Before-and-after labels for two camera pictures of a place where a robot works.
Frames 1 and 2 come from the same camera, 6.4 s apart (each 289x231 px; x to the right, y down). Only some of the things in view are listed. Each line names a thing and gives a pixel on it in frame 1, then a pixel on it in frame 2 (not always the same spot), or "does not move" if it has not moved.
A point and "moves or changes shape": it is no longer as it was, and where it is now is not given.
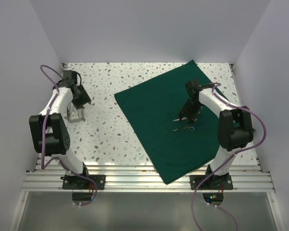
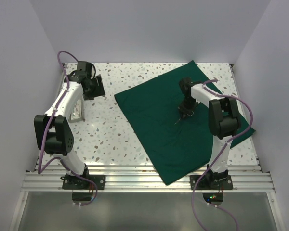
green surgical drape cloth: (151, 105) does not move
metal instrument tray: (73, 114) does not move
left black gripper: (85, 99) -> (99, 91)
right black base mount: (213, 187) does not move
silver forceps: (190, 128) moves or changes shape
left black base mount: (82, 188) does not move
